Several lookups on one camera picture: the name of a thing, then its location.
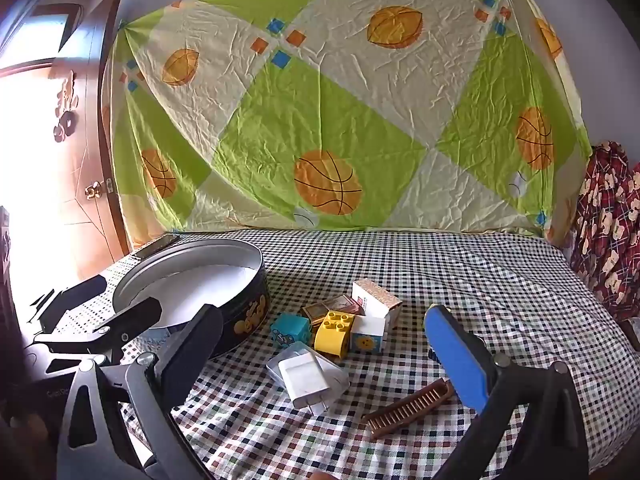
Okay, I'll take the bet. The clear plastic box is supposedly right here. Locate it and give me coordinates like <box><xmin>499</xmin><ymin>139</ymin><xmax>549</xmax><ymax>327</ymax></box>
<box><xmin>266</xmin><ymin>341</ymin><xmax>351</xmax><ymax>403</ymax></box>

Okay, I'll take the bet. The red bear print cloth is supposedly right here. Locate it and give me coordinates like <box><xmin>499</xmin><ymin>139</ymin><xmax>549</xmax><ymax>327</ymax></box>
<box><xmin>570</xmin><ymin>141</ymin><xmax>640</xmax><ymax>323</ymax></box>

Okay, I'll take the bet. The flat black device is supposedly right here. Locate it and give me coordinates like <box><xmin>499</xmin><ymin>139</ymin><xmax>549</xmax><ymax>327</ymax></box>
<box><xmin>135</xmin><ymin>233</ymin><xmax>181</xmax><ymax>261</ymax></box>

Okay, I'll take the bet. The green basketball print sheet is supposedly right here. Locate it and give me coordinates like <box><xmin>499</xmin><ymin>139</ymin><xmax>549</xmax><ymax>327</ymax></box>
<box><xmin>102</xmin><ymin>0</ymin><xmax>593</xmax><ymax>248</ymax></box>

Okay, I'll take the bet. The round black tin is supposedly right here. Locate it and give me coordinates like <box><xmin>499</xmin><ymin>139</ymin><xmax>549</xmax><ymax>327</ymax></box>
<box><xmin>112</xmin><ymin>238</ymin><xmax>271</xmax><ymax>361</ymax></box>

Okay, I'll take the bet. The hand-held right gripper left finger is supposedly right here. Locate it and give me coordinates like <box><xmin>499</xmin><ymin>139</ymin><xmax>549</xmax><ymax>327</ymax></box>
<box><xmin>57</xmin><ymin>304</ymin><xmax>224</xmax><ymax>480</ymax></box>

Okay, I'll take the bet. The yellow studded building block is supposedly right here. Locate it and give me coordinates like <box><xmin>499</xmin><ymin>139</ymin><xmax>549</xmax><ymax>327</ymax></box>
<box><xmin>313</xmin><ymin>311</ymin><xmax>357</xmax><ymax>359</ymax></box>

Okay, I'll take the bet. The checked tablecloth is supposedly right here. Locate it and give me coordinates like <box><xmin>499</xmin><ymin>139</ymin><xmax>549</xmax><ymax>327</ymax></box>
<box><xmin>55</xmin><ymin>229</ymin><xmax>632</xmax><ymax>480</ymax></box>

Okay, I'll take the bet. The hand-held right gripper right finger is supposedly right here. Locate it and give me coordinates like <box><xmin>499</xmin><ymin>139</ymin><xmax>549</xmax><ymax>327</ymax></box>
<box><xmin>424</xmin><ymin>304</ymin><xmax>592</xmax><ymax>480</ymax></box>

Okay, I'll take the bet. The brown comb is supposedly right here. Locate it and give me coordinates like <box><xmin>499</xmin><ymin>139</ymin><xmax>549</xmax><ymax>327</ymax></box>
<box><xmin>361</xmin><ymin>378</ymin><xmax>457</xmax><ymax>436</ymax></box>

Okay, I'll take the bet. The white cube with sunflower print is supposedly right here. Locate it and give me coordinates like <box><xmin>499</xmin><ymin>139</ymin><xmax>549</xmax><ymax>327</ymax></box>
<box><xmin>350</xmin><ymin>314</ymin><xmax>387</xmax><ymax>354</ymax></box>

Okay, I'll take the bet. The brass door handle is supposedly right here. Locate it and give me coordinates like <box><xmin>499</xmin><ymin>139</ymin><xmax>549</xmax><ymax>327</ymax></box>
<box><xmin>84</xmin><ymin>179</ymin><xmax>113</xmax><ymax>202</ymax></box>

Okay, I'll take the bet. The white charger plug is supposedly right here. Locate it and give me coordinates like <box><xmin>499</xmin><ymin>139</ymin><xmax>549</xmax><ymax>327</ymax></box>
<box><xmin>277</xmin><ymin>352</ymin><xmax>332</xmax><ymax>417</ymax></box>

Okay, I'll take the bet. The white box with patterned top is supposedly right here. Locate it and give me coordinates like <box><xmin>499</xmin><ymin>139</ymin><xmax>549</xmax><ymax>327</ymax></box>
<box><xmin>351</xmin><ymin>278</ymin><xmax>404</xmax><ymax>331</ymax></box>

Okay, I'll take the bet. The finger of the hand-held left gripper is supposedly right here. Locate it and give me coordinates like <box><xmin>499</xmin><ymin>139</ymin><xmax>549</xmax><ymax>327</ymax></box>
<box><xmin>34</xmin><ymin>296</ymin><xmax>164</xmax><ymax>364</ymax></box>
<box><xmin>39</xmin><ymin>275</ymin><xmax>109</xmax><ymax>334</ymax></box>

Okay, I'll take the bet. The small brown case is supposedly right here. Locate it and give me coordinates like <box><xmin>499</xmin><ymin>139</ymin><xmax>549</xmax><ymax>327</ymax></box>
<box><xmin>301</xmin><ymin>294</ymin><xmax>366</xmax><ymax>325</ymax></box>

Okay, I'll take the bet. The teal toy block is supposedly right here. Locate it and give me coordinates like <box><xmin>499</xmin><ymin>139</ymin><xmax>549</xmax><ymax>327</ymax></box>
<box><xmin>270</xmin><ymin>312</ymin><xmax>312</xmax><ymax>351</ymax></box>

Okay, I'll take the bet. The wooden cabinet door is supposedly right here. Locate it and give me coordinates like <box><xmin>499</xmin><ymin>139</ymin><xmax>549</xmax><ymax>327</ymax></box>
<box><xmin>0</xmin><ymin>0</ymin><xmax>132</xmax><ymax>281</ymax></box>

